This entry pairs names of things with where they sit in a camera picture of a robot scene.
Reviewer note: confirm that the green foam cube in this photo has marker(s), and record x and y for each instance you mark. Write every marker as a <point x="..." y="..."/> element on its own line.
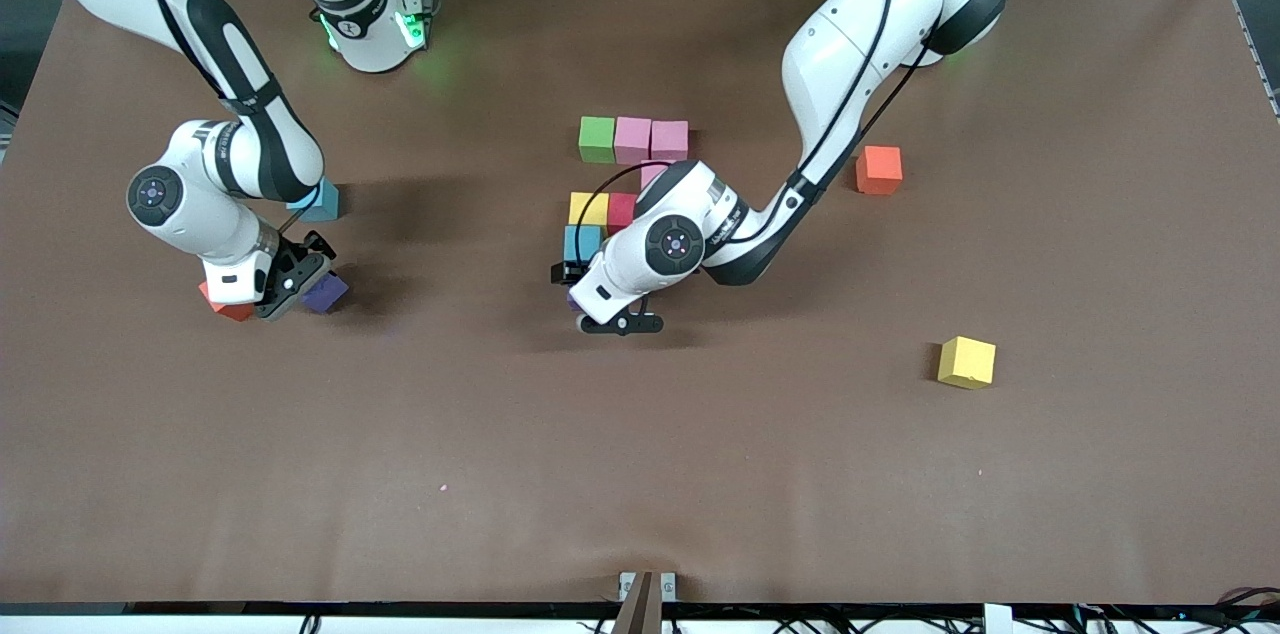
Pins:
<point x="597" y="140"/>

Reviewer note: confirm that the orange foam cube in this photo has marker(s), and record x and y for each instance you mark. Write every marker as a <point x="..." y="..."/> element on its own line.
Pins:
<point x="228" y="308"/>
<point x="878" y="169"/>

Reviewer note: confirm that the metal bracket plate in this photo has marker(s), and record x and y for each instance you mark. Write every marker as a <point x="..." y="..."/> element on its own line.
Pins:
<point x="668" y="586"/>

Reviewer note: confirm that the grey camera pole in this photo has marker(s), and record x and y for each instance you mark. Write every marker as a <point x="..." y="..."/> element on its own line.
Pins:
<point x="640" y="614"/>

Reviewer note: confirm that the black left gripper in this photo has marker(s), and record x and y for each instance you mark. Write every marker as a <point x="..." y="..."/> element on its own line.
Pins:
<point x="573" y="272"/>

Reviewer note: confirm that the red foam cube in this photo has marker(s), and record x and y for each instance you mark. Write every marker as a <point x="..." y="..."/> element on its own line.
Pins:
<point x="622" y="211"/>

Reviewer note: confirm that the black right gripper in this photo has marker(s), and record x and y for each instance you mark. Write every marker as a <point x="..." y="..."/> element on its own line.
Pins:
<point x="297" y="266"/>

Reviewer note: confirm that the white table frame rail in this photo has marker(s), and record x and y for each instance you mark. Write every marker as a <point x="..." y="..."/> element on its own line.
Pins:
<point x="200" y="625"/>

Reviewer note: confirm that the cyan foam cube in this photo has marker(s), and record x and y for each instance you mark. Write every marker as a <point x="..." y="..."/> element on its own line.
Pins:
<point x="324" y="204"/>
<point x="582" y="242"/>

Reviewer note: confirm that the pink foam cube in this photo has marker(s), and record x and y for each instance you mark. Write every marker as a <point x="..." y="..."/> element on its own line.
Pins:
<point x="632" y="141"/>
<point x="670" y="142"/>
<point x="652" y="174"/>

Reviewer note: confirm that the yellow foam cube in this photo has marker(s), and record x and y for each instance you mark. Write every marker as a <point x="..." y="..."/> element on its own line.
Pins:
<point x="966" y="361"/>
<point x="592" y="209"/>

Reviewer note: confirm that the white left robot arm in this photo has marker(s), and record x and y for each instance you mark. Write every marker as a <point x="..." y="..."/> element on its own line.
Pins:
<point x="850" y="44"/>

